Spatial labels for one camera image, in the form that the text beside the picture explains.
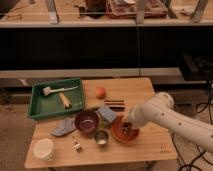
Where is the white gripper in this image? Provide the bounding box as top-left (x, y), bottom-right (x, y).
top-left (122, 108), bottom-right (137, 129)

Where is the purple grape bunch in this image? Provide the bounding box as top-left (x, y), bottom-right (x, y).
top-left (122, 123), bottom-right (131, 135)

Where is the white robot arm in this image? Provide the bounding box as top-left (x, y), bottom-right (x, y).
top-left (122, 92), bottom-right (213, 153)

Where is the red bowl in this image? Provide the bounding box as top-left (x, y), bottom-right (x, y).
top-left (110, 116), bottom-right (140, 144)

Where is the purple bowl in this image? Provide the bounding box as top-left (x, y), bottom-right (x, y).
top-left (75, 111), bottom-right (99, 134)

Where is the blue sponge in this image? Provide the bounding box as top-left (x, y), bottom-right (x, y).
top-left (97, 105), bottom-right (117, 123)

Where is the orange fruit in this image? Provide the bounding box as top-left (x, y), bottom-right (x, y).
top-left (95, 87), bottom-right (106, 99)

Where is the small metal cup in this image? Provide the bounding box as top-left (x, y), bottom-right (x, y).
top-left (94, 130), bottom-right (109, 146)

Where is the grey cloth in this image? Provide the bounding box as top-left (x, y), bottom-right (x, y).
top-left (51, 118), bottom-right (76, 137)

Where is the yellow corn cob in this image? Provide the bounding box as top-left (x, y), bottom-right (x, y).
top-left (59, 93), bottom-right (71, 109)

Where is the white dish brush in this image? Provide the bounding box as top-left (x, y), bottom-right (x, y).
top-left (43, 86), bottom-right (76, 96)

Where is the green plastic tray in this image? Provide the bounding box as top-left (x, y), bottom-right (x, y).
top-left (28, 78), bottom-right (85, 120)

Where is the white round container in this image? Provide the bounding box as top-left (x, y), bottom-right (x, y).
top-left (33, 138), bottom-right (55, 161)

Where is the black cable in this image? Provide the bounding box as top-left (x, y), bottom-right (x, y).
top-left (169, 79), bottom-right (213, 171)

